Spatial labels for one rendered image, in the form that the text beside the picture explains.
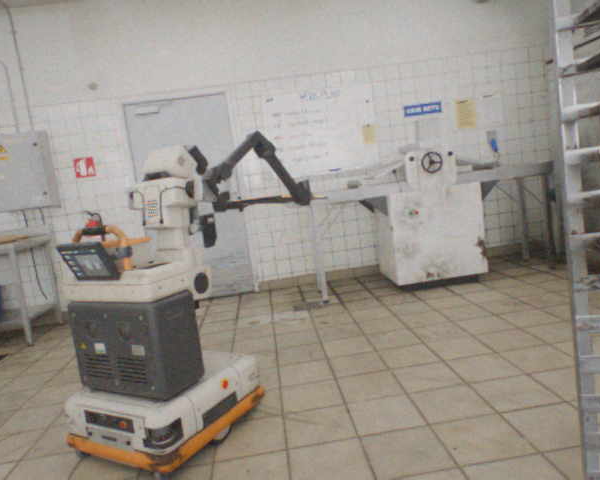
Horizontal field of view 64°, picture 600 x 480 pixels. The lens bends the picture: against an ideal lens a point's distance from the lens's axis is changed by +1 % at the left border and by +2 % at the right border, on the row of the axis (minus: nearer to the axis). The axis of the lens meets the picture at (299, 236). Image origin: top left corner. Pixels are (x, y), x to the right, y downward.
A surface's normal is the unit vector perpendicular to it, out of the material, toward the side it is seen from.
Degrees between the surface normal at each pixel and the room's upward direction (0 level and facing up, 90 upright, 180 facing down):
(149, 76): 90
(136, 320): 90
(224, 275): 90
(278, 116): 90
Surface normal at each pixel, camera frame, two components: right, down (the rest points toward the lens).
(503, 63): 0.08, 0.11
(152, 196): -0.51, 0.02
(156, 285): 0.86, -0.06
